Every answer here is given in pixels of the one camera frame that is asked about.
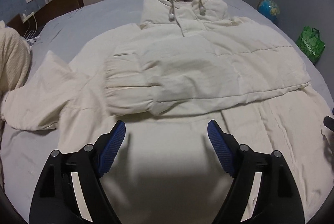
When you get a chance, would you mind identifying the cream puffer jacket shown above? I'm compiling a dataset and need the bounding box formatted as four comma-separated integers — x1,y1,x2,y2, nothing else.
0,0,334,224

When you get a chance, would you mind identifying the grey bed sheet mattress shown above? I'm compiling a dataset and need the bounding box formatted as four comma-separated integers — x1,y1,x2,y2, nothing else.
0,0,334,217

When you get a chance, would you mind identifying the cream knitted blanket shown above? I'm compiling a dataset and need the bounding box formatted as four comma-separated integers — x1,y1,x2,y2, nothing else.
0,20,31,96

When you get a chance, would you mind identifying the green shopping bag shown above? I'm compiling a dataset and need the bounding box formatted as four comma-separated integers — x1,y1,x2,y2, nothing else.
296,26,325,65

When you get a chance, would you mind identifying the white power strip charger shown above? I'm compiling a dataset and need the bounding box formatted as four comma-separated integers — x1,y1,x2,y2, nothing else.
21,12,34,23

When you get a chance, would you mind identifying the blue globe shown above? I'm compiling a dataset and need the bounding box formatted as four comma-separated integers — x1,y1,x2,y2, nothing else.
256,0,280,23

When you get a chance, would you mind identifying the brown wooden headboard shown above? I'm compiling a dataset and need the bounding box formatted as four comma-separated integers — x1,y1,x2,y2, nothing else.
6,0,84,36

